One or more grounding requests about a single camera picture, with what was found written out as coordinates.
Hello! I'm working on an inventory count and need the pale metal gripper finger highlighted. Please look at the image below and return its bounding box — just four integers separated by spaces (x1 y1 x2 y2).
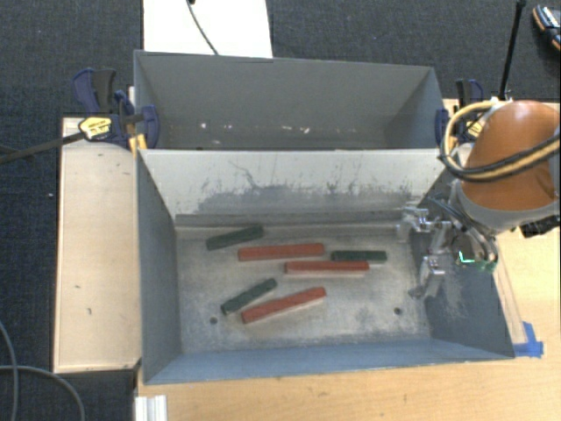
408 255 448 301
395 206 440 241

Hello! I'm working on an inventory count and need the dark green flat block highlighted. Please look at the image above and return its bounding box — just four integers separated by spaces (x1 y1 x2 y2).
204 225 266 252
219 277 279 317
330 250 388 264

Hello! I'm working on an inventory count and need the red-brown flat block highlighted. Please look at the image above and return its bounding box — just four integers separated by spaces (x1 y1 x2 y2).
240 286 328 325
237 242 326 262
283 260 371 277

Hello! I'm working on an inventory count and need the grey metal bin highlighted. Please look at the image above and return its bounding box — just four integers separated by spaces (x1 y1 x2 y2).
132 49 517 387

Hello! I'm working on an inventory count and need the pale wood board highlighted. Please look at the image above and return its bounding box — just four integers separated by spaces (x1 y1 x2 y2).
52 116 144 375

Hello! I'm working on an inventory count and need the black cylinder on white bracket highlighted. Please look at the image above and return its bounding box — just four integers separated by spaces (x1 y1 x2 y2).
520 216 561 239

